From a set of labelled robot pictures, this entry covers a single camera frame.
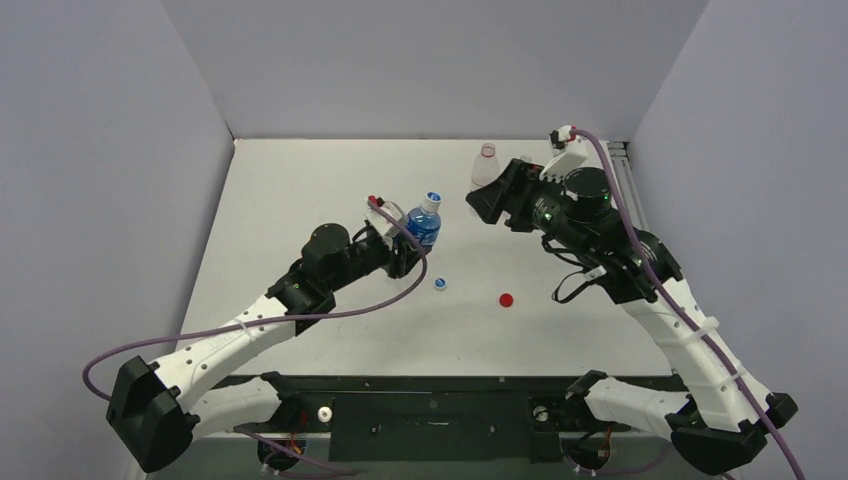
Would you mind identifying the red label water bottle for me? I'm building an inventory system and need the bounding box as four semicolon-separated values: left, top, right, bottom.
470;143;501;191

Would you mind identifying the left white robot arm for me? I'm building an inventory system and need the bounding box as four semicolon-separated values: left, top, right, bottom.
106;221;435;473

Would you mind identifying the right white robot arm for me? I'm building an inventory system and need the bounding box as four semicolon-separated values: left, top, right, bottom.
466;159;798;475

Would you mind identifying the aluminium rail frame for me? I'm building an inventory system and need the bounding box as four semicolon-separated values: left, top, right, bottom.
608;140;735;439

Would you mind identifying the red bottle cap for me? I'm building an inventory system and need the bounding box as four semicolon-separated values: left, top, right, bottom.
498;293;514;308

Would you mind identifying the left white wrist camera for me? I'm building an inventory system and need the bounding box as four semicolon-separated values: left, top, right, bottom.
365;195;407;248

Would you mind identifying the blue label water bottle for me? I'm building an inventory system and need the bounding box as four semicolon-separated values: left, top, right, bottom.
406;194;442;248

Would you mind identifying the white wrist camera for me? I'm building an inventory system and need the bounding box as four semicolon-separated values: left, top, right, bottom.
540;125;588;181
365;195;407;248

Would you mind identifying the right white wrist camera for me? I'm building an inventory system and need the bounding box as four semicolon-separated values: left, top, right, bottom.
540;125;588;181

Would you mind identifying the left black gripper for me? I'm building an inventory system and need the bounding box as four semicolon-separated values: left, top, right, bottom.
328;228;430;294

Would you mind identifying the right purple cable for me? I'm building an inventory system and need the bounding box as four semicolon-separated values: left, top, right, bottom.
570;127;806;480

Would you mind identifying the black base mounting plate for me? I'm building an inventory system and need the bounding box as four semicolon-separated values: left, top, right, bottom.
165;374;697;465

